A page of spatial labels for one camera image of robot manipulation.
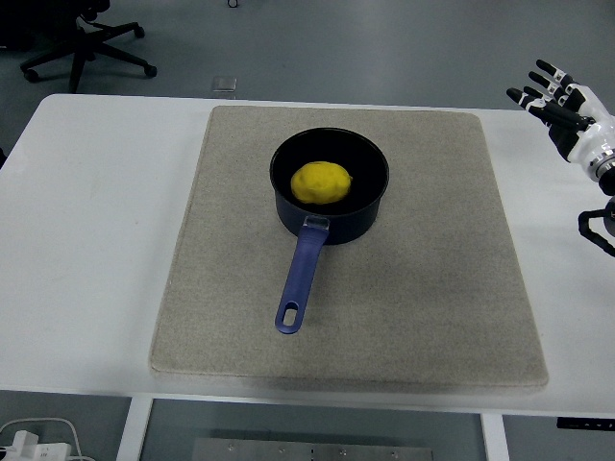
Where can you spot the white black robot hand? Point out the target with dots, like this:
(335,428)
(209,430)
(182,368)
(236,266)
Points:
(588,129)

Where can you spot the yellow potato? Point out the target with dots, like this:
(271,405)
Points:
(319,182)

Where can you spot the beige grey table mat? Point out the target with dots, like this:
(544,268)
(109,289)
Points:
(384,312)

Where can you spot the black table control panel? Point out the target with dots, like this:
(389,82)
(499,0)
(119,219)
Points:
(586,423)

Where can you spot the white table leg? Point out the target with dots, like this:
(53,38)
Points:
(495,439)
(132,432)

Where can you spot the silver floor socket plate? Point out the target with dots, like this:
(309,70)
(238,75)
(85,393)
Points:
(224,84)

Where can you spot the grey metal plate with screws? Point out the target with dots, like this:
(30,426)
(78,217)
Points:
(312,451)

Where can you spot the black office chair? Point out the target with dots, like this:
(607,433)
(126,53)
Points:
(81,48)

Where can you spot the black object beside table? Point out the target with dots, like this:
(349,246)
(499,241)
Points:
(2,158)

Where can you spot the white power strip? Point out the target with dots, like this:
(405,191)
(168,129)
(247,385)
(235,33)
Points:
(48,452)

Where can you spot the white power adapter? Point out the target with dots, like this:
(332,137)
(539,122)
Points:
(25,439)

